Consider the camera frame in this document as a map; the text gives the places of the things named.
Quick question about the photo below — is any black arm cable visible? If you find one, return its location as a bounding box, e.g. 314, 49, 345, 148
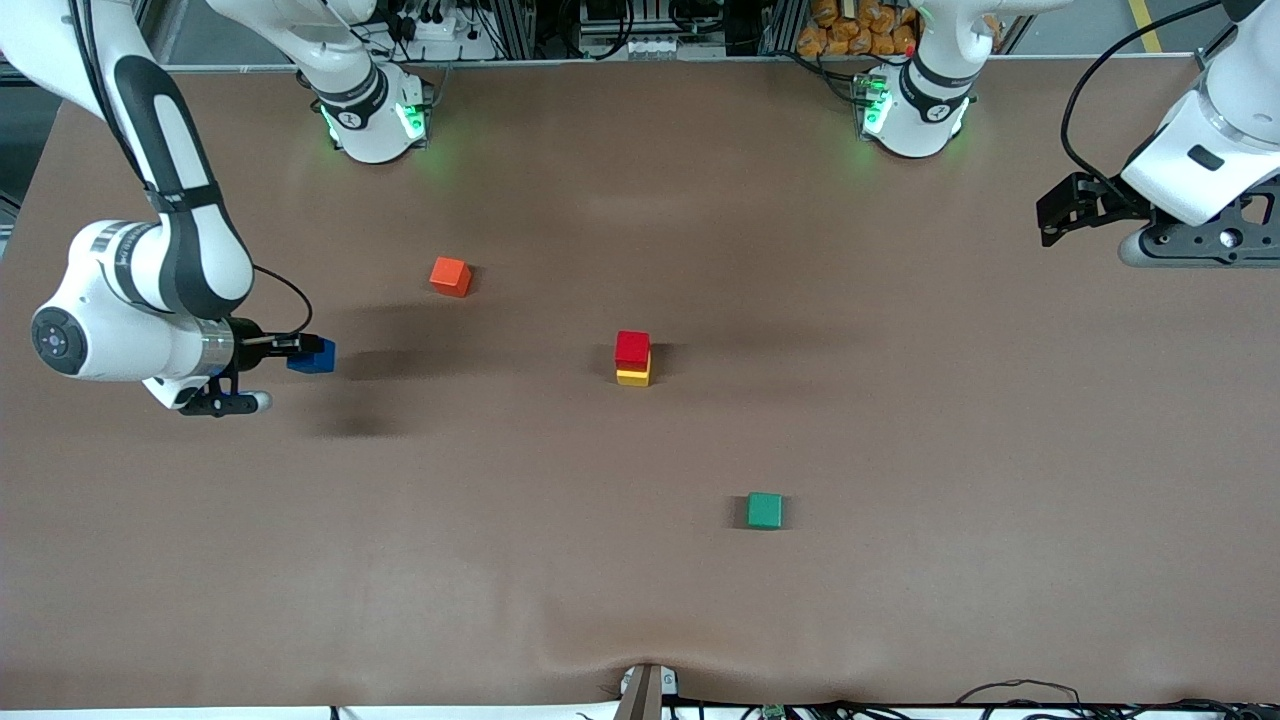
1060, 0, 1226, 201
250, 264, 314, 341

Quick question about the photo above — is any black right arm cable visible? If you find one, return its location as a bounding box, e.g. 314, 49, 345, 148
250, 264, 314, 341

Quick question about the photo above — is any aluminium frame profile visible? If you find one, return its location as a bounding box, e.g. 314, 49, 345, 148
495, 0, 536, 61
760, 0, 806, 56

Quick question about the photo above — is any orange cube block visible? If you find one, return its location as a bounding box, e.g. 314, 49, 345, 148
429, 256, 473, 299

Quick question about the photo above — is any blue cube block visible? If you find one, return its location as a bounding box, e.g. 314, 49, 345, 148
287, 338, 338, 376

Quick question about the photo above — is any brown camera mount post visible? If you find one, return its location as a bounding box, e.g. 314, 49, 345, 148
613, 662, 681, 720

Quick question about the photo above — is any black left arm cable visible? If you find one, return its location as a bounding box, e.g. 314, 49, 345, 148
1060, 0, 1226, 201

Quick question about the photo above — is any black cable bundle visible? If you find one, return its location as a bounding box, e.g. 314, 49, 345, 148
670, 678, 1280, 720

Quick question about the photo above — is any white power strip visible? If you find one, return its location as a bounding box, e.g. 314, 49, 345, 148
395, 8, 501, 61

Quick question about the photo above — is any orange snack bag pile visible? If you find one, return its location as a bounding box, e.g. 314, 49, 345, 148
797, 0, 921, 58

